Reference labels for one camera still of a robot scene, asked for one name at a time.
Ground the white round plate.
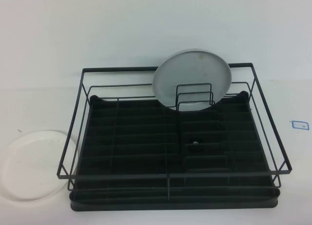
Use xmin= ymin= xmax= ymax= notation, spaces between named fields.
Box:
xmin=0 ymin=129 xmax=79 ymax=203

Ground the grey round plate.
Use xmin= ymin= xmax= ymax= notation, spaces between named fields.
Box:
xmin=151 ymin=48 xmax=232 ymax=113

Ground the blue outlined white label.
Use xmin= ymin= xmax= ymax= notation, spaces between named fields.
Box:
xmin=290 ymin=119 xmax=310 ymax=131

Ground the black wire dish rack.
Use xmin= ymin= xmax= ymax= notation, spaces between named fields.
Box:
xmin=56 ymin=62 xmax=293 ymax=203

